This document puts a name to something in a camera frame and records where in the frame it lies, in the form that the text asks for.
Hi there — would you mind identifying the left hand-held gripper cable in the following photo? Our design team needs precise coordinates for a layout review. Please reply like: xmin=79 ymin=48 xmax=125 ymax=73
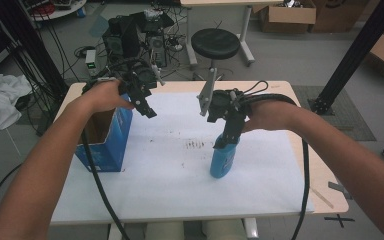
xmin=80 ymin=63 xmax=131 ymax=240

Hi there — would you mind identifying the white cloth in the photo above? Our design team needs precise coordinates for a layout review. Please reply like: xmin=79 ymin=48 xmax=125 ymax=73
xmin=0 ymin=73 xmax=33 ymax=134

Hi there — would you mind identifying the open cardboard box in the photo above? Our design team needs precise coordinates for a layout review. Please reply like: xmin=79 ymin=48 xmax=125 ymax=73
xmin=259 ymin=0 xmax=317 ymax=35

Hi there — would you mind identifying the white-legged background table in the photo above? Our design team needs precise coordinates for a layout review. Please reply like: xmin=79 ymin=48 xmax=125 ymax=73
xmin=179 ymin=0 xmax=285 ymax=68

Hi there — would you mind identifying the white power supply unit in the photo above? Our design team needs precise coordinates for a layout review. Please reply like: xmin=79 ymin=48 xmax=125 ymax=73
xmin=84 ymin=49 xmax=99 ymax=78

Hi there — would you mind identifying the white table leg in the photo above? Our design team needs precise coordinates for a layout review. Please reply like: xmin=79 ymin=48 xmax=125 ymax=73
xmin=243 ymin=217 xmax=260 ymax=240
xmin=107 ymin=222 xmax=122 ymax=240

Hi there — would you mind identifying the white paper sheet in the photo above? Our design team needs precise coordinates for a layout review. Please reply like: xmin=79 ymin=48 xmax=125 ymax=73
xmin=50 ymin=91 xmax=315 ymax=225

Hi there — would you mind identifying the person's left hand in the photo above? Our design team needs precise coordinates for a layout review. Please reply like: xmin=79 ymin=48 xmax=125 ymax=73
xmin=79 ymin=79 xmax=136 ymax=113

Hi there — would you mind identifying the black computer tower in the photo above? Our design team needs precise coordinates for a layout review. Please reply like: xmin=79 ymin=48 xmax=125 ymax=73
xmin=101 ymin=16 xmax=142 ymax=73

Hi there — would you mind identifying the thin black cable loop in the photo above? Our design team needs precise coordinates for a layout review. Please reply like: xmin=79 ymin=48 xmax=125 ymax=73
xmin=245 ymin=80 xmax=270 ymax=97

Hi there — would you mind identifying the dark floor mat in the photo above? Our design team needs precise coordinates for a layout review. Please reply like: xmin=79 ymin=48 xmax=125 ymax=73
xmin=291 ymin=84 xmax=378 ymax=143

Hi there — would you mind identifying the tangle of black cables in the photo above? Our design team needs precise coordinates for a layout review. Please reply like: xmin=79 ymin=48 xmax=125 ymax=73
xmin=159 ymin=4 xmax=196 ymax=79

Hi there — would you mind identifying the large closed cardboard box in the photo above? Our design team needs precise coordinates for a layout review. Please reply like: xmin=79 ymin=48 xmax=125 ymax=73
xmin=309 ymin=0 xmax=376 ymax=34

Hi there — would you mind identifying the grey computer tower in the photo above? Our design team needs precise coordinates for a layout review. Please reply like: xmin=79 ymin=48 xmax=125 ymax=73
xmin=145 ymin=31 xmax=168 ymax=68

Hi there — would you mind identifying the grey tape piece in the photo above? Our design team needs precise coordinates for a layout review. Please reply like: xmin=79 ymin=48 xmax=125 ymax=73
xmin=327 ymin=181 xmax=353 ymax=201

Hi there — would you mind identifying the black round stool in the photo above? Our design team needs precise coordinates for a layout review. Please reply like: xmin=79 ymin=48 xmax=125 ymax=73
xmin=190 ymin=27 xmax=242 ymax=82

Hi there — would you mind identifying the round white table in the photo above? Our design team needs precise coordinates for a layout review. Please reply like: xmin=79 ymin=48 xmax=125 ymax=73
xmin=19 ymin=0 xmax=88 ymax=22

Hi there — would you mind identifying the person's right hand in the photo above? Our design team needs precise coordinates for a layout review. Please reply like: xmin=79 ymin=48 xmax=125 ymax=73
xmin=241 ymin=99 xmax=298 ymax=133

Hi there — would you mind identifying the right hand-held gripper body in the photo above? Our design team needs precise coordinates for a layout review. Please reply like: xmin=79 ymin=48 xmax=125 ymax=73
xmin=196 ymin=67 xmax=250 ymax=123

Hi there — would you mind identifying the black metal stand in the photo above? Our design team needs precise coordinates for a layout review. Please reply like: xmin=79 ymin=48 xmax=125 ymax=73
xmin=0 ymin=0 xmax=70 ymax=103
xmin=308 ymin=0 xmax=384 ymax=116

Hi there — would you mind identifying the red cable coil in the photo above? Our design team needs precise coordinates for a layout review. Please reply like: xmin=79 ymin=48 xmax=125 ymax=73
xmin=33 ymin=2 xmax=57 ymax=16

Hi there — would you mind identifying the hand-held gripper cable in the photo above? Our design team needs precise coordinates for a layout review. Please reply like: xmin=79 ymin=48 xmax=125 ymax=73
xmin=238 ymin=92 xmax=312 ymax=240
xmin=80 ymin=63 xmax=131 ymax=240

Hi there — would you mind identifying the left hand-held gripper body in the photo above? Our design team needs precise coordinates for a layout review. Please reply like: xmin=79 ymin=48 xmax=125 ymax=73
xmin=107 ymin=58 xmax=166 ymax=101

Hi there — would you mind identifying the blue cardboard box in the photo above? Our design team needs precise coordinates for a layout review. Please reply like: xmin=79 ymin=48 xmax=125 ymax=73
xmin=74 ymin=93 xmax=135 ymax=173

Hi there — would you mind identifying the thin wooden strip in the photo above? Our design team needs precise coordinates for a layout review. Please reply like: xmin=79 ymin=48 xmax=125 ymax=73
xmin=309 ymin=187 xmax=335 ymax=210

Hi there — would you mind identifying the right hand-held gripper cable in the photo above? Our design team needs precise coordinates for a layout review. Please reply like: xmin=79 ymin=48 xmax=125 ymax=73
xmin=238 ymin=92 xmax=312 ymax=240

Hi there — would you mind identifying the blue plastic bottle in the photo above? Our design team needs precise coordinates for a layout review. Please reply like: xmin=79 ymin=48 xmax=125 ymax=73
xmin=209 ymin=134 xmax=241 ymax=179

